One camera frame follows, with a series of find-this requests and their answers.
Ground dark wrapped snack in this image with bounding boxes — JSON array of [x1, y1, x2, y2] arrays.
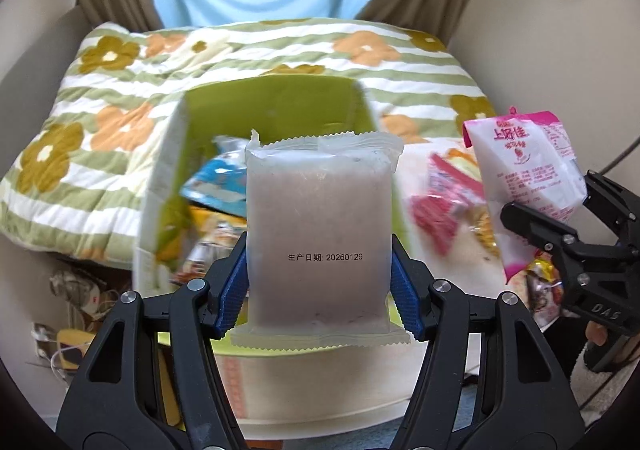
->
[[525, 259, 564, 329]]

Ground yellow orange snack bag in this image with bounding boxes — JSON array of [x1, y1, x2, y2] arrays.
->
[[170, 205, 247, 285]]

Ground pink flat snack pack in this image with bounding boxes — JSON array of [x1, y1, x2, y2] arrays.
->
[[409, 152, 485, 256]]

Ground translucent white snack packet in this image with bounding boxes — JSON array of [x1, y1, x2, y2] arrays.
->
[[231, 132, 410, 350]]

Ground blue silver snack bag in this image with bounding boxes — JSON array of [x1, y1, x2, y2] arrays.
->
[[180, 150, 246, 217]]

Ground floral striped quilt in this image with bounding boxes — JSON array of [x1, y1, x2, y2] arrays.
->
[[1, 18, 494, 265]]

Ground pink white candy bag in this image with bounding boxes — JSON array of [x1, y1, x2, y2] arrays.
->
[[462, 111, 587, 279]]

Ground right hand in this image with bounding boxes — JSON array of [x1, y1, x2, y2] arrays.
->
[[586, 321, 639, 366]]

